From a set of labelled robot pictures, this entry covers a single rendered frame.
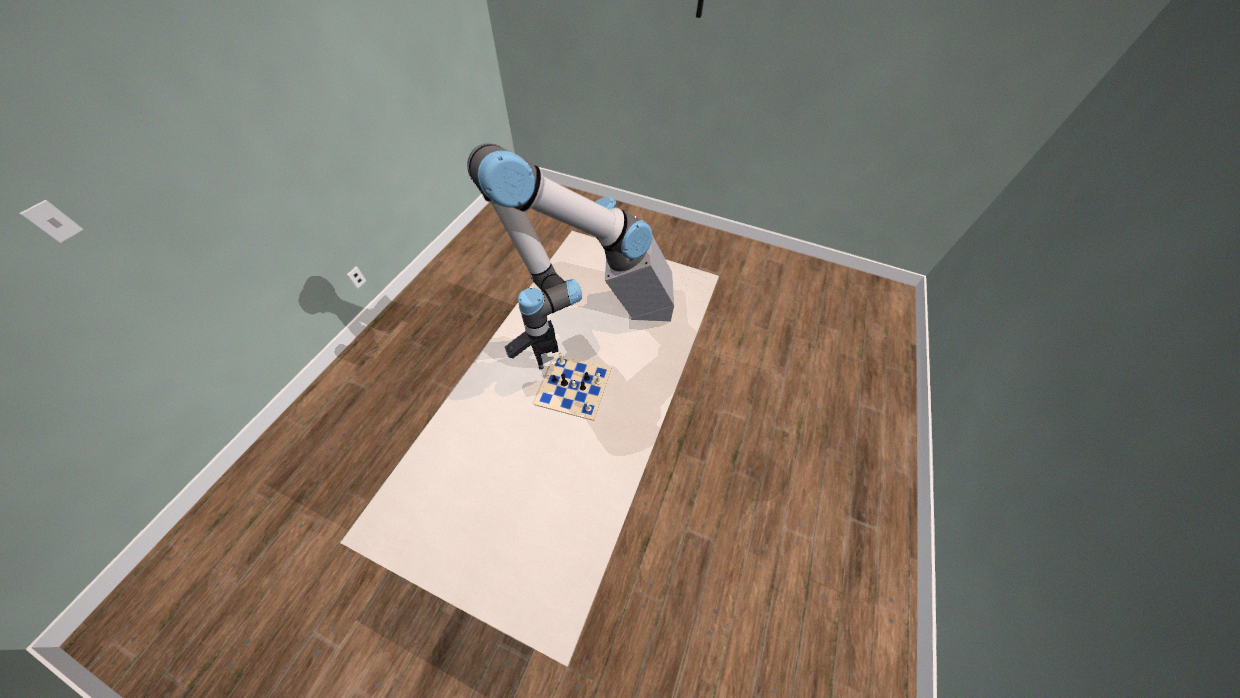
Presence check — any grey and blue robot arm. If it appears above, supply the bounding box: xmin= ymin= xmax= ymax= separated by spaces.
xmin=467 ymin=143 xmax=652 ymax=360

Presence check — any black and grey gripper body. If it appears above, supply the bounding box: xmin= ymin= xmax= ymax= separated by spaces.
xmin=527 ymin=320 xmax=559 ymax=356

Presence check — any blue and cream chessboard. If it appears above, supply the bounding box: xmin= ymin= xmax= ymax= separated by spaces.
xmin=534 ymin=355 xmax=613 ymax=422

